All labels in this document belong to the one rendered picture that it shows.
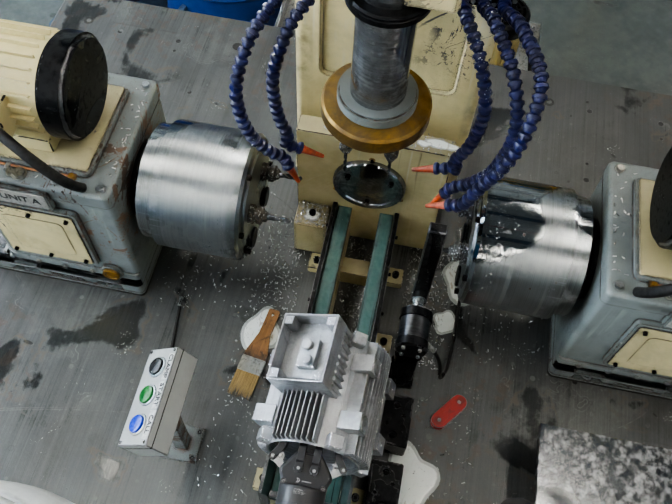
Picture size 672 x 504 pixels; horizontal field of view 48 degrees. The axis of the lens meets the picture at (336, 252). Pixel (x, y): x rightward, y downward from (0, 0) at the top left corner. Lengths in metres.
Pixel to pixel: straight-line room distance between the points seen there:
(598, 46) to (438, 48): 2.08
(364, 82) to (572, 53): 2.28
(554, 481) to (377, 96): 0.74
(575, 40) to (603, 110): 1.39
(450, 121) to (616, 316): 0.49
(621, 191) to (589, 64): 1.94
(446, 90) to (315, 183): 0.33
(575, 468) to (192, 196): 0.84
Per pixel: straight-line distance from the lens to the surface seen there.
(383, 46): 1.09
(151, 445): 1.24
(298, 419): 1.22
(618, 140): 2.01
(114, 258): 1.56
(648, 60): 3.46
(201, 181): 1.36
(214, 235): 1.39
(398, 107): 1.19
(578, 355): 1.55
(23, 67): 1.32
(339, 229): 1.57
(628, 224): 1.41
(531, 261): 1.34
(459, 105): 1.49
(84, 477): 1.55
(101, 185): 1.37
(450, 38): 1.38
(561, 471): 1.44
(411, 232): 1.65
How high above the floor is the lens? 2.25
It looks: 60 degrees down
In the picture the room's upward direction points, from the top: 4 degrees clockwise
